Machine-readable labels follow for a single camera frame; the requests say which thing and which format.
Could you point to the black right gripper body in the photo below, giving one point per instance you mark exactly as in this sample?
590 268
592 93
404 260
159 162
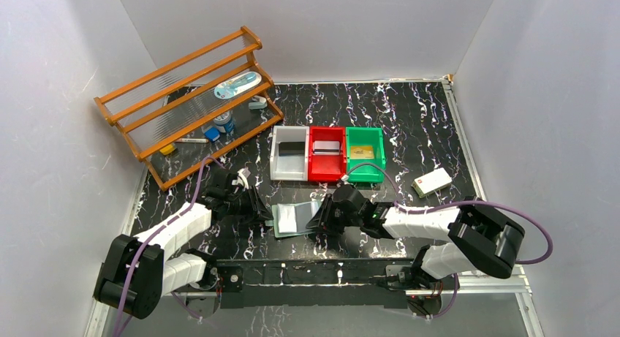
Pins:
324 216

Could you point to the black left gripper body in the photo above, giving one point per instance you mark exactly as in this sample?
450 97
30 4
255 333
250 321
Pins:
253 203

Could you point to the white VIP card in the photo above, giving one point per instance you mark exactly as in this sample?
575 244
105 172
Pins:
326 144

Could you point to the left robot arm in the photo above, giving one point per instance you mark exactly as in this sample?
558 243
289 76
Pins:
138 270

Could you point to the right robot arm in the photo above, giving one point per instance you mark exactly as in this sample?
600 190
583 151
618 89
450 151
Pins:
473 234

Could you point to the gold card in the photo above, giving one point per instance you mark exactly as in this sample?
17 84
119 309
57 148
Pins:
361 152

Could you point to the silver VIP card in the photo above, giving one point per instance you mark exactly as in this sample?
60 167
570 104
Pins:
326 152

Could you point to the black card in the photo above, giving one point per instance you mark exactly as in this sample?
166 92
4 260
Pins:
291 148

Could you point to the green plastic bin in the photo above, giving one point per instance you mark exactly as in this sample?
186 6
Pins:
366 136

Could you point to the red plastic bin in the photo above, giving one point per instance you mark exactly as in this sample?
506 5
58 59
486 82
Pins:
326 168

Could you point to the white plastic bin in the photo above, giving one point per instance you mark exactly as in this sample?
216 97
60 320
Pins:
289 168

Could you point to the blue small block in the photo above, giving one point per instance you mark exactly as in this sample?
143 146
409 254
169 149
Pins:
212 134

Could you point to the white marker pen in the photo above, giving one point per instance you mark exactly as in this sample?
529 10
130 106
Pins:
192 140

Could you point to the blue tape roll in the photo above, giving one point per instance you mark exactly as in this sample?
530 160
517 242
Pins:
224 123

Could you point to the yellow small block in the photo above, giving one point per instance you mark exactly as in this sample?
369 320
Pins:
168 149

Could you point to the white small box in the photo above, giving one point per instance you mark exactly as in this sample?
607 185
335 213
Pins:
431 182

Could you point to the orange wooden shelf rack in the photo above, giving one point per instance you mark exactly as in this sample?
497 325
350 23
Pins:
177 101

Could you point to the light blue white stapler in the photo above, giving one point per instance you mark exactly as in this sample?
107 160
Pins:
257 103

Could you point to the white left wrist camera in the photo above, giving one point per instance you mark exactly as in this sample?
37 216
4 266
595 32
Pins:
242 178

